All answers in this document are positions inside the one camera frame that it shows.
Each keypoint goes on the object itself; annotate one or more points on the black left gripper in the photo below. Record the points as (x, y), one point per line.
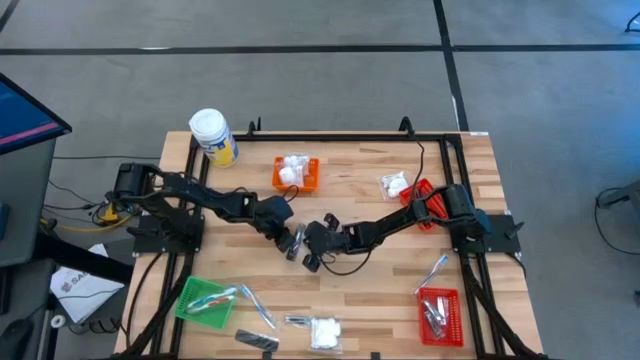
(272, 216)

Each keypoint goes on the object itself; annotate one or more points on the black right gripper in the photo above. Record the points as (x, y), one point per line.
(322, 241)

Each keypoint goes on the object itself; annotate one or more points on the silver nail clipper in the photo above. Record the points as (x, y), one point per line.
(430, 306)
(437, 325)
(298, 239)
(297, 320)

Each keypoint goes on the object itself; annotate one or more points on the clear bag of cotton swabs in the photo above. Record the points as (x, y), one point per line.
(396, 186)
(299, 161)
(325, 334)
(287, 176)

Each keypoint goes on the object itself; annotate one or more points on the blue toothbrush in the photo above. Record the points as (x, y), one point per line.
(224, 293)
(257, 305)

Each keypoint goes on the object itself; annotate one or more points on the black comb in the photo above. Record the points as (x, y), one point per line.
(256, 340)

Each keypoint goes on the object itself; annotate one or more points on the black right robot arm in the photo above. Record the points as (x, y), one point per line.
(390, 225)

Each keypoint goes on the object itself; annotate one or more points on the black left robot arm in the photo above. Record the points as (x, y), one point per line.
(200, 195)

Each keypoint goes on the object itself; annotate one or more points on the orange plastic basket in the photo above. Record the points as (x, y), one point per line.
(277, 184)

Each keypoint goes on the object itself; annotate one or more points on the green plastic basket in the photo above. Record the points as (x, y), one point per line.
(192, 289)

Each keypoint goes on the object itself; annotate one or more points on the red plastic basket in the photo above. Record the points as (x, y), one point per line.
(452, 330)
(411, 194)

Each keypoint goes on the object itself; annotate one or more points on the Lysol wipes canister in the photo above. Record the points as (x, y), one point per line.
(212, 135)

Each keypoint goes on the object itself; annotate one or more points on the white printed papers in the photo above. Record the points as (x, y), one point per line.
(85, 290)

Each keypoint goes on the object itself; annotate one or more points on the white tape roll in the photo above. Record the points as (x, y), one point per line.
(58, 321)

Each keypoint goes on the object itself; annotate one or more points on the grey desk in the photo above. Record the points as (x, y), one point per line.
(25, 200)

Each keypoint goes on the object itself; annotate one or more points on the large dark display screen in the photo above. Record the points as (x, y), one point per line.
(25, 120)

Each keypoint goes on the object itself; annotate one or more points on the black computer mouse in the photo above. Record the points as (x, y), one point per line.
(15, 340)

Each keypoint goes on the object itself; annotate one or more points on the black aluminium table frame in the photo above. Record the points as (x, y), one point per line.
(325, 136)

